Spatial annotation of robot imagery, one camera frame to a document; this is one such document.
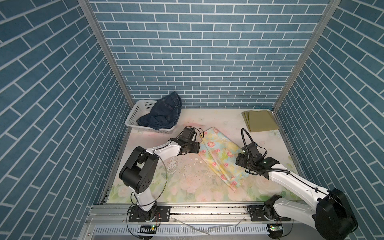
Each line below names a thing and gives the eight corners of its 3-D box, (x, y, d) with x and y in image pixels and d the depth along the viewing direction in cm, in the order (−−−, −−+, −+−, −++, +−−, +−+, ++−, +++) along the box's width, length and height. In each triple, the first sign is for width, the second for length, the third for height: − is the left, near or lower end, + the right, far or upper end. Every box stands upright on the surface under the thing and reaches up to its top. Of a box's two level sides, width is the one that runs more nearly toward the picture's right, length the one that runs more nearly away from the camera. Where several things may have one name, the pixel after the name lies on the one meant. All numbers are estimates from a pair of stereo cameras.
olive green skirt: (250, 132, 109) (251, 130, 107) (242, 113, 122) (242, 111, 120) (278, 129, 111) (279, 127, 109) (267, 111, 124) (268, 109, 121)
